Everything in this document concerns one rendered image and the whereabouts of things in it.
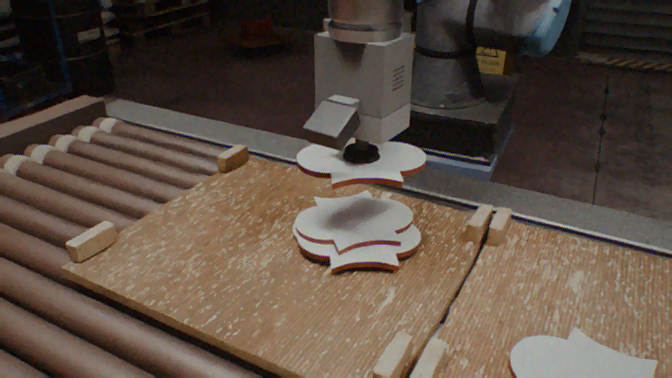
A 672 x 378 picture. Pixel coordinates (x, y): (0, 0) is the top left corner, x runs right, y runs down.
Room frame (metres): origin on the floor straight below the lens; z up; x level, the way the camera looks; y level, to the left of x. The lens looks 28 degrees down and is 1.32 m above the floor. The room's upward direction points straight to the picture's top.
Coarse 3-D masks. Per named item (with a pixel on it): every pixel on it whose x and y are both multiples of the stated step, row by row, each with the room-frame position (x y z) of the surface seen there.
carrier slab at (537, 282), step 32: (512, 224) 0.61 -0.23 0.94; (480, 256) 0.54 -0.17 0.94; (512, 256) 0.54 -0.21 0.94; (544, 256) 0.54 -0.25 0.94; (576, 256) 0.54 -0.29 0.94; (608, 256) 0.54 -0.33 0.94; (640, 256) 0.54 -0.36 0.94; (480, 288) 0.48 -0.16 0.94; (512, 288) 0.48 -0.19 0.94; (544, 288) 0.48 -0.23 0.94; (576, 288) 0.48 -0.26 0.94; (608, 288) 0.48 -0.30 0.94; (640, 288) 0.48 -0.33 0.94; (448, 320) 0.43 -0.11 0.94; (480, 320) 0.43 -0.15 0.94; (512, 320) 0.43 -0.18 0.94; (544, 320) 0.43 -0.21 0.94; (576, 320) 0.43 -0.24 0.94; (608, 320) 0.43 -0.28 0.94; (640, 320) 0.43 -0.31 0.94; (448, 352) 0.38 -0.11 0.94; (480, 352) 0.38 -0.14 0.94; (640, 352) 0.38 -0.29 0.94
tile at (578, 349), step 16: (544, 336) 0.39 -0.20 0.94; (576, 336) 0.39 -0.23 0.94; (512, 352) 0.37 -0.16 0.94; (528, 352) 0.37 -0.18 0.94; (544, 352) 0.37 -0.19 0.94; (560, 352) 0.37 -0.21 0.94; (576, 352) 0.37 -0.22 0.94; (592, 352) 0.37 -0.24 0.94; (608, 352) 0.37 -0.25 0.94; (512, 368) 0.36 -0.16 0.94; (528, 368) 0.35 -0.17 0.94; (544, 368) 0.35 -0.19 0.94; (560, 368) 0.35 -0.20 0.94; (576, 368) 0.35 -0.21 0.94; (592, 368) 0.35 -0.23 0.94; (608, 368) 0.35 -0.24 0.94; (624, 368) 0.35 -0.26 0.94; (640, 368) 0.35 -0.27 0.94
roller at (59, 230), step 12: (0, 204) 0.69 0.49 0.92; (12, 204) 0.69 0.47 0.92; (24, 204) 0.69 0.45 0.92; (0, 216) 0.68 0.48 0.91; (12, 216) 0.67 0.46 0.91; (24, 216) 0.66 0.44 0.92; (36, 216) 0.66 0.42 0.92; (48, 216) 0.65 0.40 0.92; (24, 228) 0.65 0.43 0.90; (36, 228) 0.64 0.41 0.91; (48, 228) 0.63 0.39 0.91; (60, 228) 0.63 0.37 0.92; (72, 228) 0.62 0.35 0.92; (84, 228) 0.63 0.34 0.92; (48, 240) 0.62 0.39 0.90; (60, 240) 0.61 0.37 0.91
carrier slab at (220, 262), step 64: (192, 192) 0.69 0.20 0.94; (256, 192) 0.69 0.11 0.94; (320, 192) 0.69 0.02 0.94; (384, 192) 0.69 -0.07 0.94; (128, 256) 0.54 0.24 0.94; (192, 256) 0.54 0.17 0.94; (256, 256) 0.54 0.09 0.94; (448, 256) 0.54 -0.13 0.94; (192, 320) 0.43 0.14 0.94; (256, 320) 0.43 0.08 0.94; (320, 320) 0.43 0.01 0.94; (384, 320) 0.43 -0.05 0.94
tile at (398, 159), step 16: (384, 144) 0.61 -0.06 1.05; (400, 144) 0.61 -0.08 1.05; (304, 160) 0.56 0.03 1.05; (320, 160) 0.56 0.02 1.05; (336, 160) 0.56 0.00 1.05; (384, 160) 0.56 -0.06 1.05; (400, 160) 0.56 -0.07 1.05; (416, 160) 0.56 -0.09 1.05; (320, 176) 0.54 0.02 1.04; (336, 176) 0.52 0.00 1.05; (352, 176) 0.52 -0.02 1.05; (368, 176) 0.52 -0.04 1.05; (384, 176) 0.52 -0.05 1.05; (400, 176) 0.52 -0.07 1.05
